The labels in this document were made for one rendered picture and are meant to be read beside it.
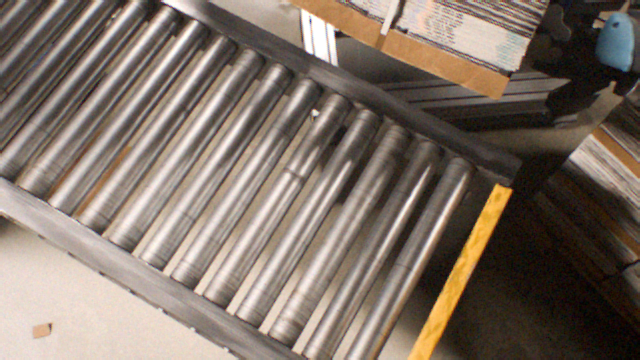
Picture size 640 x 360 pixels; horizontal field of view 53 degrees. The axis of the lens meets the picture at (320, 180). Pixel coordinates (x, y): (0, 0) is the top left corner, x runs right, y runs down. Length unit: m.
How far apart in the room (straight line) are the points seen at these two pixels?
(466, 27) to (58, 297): 1.47
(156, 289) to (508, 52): 0.67
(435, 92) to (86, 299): 1.17
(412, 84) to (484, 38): 1.00
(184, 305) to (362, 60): 1.09
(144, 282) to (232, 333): 0.17
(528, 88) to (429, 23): 1.08
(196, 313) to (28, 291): 1.03
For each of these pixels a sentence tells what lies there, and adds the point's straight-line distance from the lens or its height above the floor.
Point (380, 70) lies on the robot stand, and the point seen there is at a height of 0.21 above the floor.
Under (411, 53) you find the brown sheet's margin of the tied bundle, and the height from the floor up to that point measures 1.06.
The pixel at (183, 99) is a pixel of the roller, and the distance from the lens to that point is 1.25.
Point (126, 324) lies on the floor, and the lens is 1.96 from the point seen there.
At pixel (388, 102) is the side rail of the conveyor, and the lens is 1.23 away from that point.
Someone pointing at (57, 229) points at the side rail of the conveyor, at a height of 0.80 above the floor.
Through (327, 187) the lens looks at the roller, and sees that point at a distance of 1.15.
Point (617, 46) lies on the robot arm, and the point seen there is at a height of 1.10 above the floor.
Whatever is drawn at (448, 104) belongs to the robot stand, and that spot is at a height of 0.23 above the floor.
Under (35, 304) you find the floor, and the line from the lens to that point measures 2.05.
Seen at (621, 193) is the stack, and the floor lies 0.52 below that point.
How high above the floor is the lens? 1.88
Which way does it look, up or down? 68 degrees down
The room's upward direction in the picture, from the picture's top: 4 degrees clockwise
